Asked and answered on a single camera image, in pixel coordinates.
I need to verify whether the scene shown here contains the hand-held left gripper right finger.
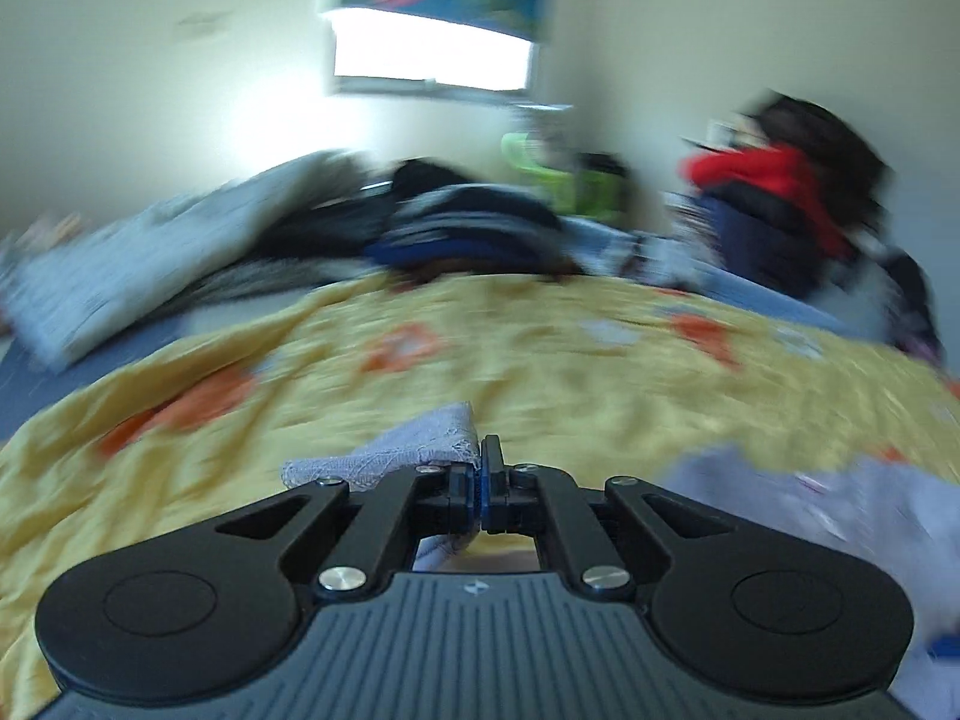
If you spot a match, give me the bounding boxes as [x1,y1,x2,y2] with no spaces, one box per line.
[480,435,741,602]

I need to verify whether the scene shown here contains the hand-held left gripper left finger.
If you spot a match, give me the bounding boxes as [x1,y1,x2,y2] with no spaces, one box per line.
[214,462,481,598]

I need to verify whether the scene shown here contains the lavender lace-trimmed garment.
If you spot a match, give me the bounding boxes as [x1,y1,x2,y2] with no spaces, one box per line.
[281,401,960,691]

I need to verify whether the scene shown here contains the pile of dark clothes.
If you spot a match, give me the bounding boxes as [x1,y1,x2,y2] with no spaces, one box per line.
[255,157,578,293]

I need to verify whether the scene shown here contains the red and dark clothes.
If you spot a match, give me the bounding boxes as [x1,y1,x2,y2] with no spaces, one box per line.
[675,90,942,350]

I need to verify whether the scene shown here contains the yellow carrot print blanket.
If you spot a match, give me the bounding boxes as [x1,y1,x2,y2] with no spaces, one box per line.
[0,270,960,720]

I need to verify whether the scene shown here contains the white patterned cloth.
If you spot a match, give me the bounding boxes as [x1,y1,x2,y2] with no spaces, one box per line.
[622,231,717,287]

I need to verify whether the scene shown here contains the green plastic chair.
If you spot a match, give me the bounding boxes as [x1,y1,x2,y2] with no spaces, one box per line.
[501,131,627,218]

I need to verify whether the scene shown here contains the dark cloth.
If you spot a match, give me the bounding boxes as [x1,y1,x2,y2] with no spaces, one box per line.
[574,152,635,192]

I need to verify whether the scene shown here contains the grey quilt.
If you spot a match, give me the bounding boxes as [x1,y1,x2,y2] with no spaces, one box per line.
[0,150,376,376]

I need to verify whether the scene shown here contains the window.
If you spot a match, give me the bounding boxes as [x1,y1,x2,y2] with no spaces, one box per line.
[326,7,541,98]

